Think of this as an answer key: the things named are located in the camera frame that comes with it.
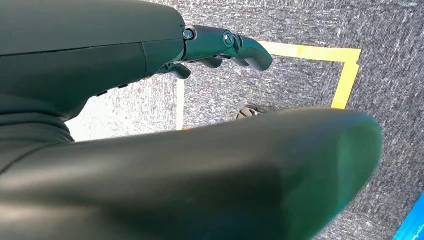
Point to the dark caster wheel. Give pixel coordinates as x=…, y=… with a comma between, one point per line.
x=246, y=112

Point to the yellow floor tape square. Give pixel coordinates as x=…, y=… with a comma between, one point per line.
x=348, y=76

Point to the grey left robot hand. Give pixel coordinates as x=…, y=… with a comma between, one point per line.
x=82, y=49

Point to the blue metal shelf rack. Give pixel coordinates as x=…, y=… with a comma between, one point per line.
x=414, y=222

